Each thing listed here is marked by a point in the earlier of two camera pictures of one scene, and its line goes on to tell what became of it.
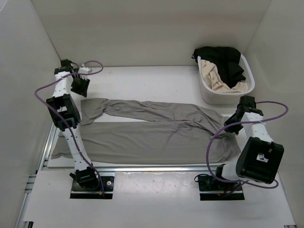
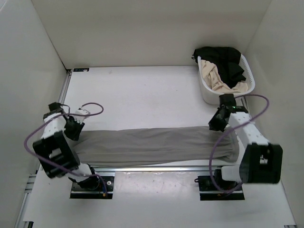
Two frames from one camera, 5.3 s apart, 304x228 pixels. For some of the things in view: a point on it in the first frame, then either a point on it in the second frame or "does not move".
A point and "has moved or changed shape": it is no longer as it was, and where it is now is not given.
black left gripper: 83,90 -> 75,135
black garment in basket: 227,61 does not move
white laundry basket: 222,98 does not move
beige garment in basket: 216,82 does not move
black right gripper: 232,129 -> 213,126
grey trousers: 116,131 has moved or changed shape
